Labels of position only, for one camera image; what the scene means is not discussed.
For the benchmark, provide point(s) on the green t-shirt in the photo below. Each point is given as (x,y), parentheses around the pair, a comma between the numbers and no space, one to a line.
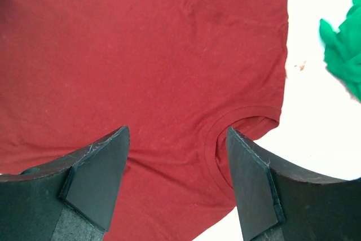
(342,49)

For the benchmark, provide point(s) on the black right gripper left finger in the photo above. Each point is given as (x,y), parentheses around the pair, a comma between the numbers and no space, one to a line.
(69,198)

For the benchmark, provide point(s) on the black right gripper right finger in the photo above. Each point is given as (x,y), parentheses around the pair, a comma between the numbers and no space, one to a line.
(279,200)

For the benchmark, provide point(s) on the red t-shirt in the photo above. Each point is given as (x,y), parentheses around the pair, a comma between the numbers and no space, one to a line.
(178,73)

